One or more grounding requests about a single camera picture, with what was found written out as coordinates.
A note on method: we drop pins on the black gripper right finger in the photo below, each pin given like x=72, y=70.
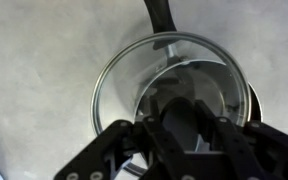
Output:
x=270, y=153

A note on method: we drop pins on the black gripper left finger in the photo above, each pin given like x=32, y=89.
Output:
x=117, y=150

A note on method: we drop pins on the glass lid with black knob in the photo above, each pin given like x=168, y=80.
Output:
x=127, y=83

